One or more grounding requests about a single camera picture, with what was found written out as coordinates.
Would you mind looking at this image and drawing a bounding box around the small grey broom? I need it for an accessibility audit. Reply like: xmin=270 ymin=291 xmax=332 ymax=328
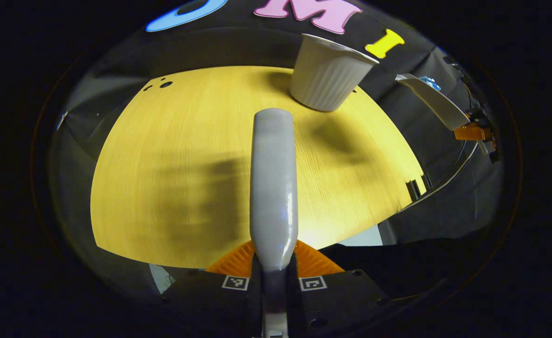
xmin=249 ymin=108 xmax=299 ymax=338

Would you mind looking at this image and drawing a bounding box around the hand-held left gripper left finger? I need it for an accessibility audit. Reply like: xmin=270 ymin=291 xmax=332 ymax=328
xmin=161 ymin=239 xmax=263 ymax=338

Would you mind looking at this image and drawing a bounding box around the black backdrop cloth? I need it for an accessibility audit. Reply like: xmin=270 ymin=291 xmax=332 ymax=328
xmin=48 ymin=0 xmax=504 ymax=301

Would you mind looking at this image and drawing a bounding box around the grey dustpan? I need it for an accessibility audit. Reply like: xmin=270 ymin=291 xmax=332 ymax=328
xmin=395 ymin=74 xmax=472 ymax=131

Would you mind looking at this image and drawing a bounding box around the white ribbed garbage bin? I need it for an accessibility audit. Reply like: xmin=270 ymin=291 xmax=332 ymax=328
xmin=289 ymin=33 xmax=380 ymax=112

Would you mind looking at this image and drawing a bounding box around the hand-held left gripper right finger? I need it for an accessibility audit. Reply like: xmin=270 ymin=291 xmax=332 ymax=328
xmin=288 ymin=239 xmax=399 ymax=338

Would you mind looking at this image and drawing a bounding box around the black cable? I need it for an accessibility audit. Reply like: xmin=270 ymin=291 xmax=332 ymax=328
xmin=396 ymin=140 xmax=479 ymax=214

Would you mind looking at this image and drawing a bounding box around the wooden desktop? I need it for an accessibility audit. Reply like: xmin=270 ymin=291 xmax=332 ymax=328
xmin=91 ymin=66 xmax=428 ymax=269

